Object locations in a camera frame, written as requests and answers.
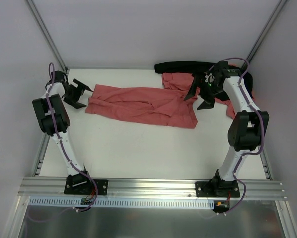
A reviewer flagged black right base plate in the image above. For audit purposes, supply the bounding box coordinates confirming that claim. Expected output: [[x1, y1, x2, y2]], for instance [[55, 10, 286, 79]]
[[195, 180, 240, 198]]

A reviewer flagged black t-shirt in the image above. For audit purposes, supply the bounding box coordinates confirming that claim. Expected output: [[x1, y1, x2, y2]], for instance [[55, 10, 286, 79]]
[[154, 61, 254, 102]]

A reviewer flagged aluminium front rail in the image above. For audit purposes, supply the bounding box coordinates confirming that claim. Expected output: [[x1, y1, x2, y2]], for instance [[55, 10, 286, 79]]
[[18, 176, 288, 201]]

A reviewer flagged pink t-shirt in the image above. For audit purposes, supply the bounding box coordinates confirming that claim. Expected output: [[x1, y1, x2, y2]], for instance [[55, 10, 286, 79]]
[[85, 84, 198, 129], [162, 73, 235, 119]]

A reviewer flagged aluminium frame post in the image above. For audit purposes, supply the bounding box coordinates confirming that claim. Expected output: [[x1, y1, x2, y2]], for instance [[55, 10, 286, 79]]
[[246, 0, 288, 63], [24, 0, 68, 72]]

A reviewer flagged right side aluminium rail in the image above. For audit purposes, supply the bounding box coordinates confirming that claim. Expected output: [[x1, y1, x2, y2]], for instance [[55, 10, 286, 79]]
[[260, 149, 273, 180]]

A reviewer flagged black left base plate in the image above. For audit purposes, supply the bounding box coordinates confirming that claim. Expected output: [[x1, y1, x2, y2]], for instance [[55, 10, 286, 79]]
[[64, 176, 108, 196]]

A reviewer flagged aluminium rail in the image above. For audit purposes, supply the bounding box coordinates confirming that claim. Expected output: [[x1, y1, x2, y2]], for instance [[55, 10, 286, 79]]
[[33, 70, 70, 177], [18, 176, 288, 201], [260, 149, 273, 180]]

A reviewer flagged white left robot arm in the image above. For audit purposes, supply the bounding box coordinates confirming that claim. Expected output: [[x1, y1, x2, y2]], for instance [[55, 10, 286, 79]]
[[32, 70, 93, 194]]

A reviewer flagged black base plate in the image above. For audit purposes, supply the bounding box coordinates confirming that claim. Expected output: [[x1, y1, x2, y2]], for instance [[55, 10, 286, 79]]
[[64, 176, 108, 196], [195, 180, 240, 198]]

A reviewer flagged left side aluminium rail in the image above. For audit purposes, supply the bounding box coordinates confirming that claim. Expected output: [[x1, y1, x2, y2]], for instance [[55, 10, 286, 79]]
[[33, 70, 70, 177]]

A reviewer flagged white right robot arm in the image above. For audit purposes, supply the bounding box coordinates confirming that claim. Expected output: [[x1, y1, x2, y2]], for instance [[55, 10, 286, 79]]
[[185, 59, 270, 198]]

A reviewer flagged white slotted cable duct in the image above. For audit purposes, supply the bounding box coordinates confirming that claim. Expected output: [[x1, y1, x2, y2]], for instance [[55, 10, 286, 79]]
[[29, 196, 214, 210]]

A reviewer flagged left aluminium frame post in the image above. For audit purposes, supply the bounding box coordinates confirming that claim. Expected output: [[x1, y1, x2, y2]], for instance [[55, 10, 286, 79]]
[[24, 0, 68, 72]]

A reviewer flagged right aluminium frame post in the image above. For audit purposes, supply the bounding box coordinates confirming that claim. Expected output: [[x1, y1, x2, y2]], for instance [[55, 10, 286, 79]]
[[246, 0, 288, 63]]

